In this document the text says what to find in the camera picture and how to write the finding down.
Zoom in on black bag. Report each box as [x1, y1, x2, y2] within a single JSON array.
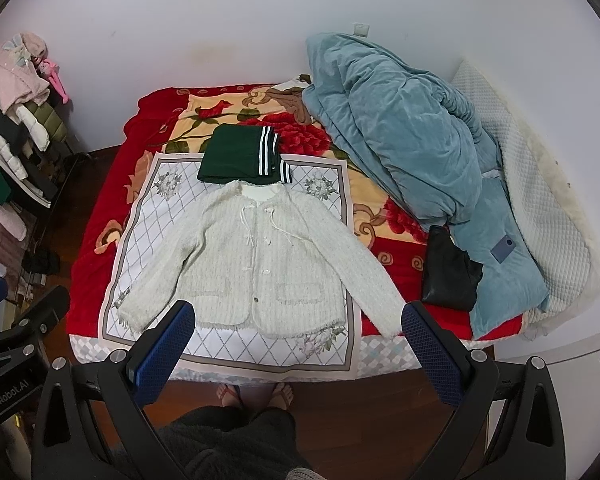
[[422, 226, 483, 313]]

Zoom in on left foot in sandal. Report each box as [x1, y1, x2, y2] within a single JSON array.
[[216, 384, 242, 408]]

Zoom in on foot in sandal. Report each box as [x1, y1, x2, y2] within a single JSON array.
[[268, 382, 294, 411], [216, 384, 242, 408]]

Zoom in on dark fuzzy trousers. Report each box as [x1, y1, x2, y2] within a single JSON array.
[[157, 406, 312, 479]]

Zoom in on right foot in sandal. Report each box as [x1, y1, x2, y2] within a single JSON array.
[[268, 382, 294, 411]]

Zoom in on red floral blanket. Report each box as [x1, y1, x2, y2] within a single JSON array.
[[66, 82, 524, 342]]

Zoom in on white textured mattress pad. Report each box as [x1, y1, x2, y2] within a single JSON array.
[[452, 61, 600, 340]]

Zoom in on olive puffer vest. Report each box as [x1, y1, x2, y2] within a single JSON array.
[[26, 101, 68, 143]]

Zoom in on blue quilted duvet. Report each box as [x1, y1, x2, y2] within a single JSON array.
[[302, 32, 550, 338]]

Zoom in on pink fluffy garment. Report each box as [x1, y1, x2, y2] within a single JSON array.
[[0, 34, 50, 113]]

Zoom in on folded green striped garment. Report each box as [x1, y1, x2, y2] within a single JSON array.
[[197, 125, 292, 185]]

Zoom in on pink plastic hanger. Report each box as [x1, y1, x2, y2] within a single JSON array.
[[38, 58, 70, 104]]

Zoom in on white wall socket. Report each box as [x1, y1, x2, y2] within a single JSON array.
[[353, 23, 370, 38]]

